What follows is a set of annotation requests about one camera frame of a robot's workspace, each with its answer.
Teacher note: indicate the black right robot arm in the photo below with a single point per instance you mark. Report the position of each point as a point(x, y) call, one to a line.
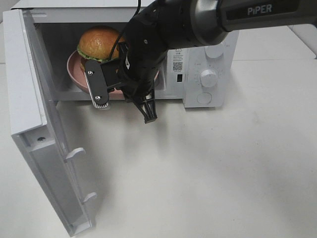
point(173, 24)

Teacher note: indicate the burger with lettuce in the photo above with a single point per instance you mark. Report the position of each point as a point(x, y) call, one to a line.
point(96, 44)

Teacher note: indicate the upper white power knob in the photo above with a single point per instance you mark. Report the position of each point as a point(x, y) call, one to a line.
point(213, 52)

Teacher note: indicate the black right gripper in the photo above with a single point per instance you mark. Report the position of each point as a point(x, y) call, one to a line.
point(138, 65)

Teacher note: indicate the pink round plate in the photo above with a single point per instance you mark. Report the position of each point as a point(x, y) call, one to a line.
point(77, 75)

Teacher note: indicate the round white door button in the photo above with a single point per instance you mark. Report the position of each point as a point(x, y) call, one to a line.
point(204, 98)

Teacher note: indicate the white microwave door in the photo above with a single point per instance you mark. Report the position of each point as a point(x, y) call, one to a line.
point(35, 124)

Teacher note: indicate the white microwave oven body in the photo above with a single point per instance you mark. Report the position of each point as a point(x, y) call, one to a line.
point(48, 31)

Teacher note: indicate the lower white timer knob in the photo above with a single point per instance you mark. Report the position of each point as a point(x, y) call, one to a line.
point(208, 78)

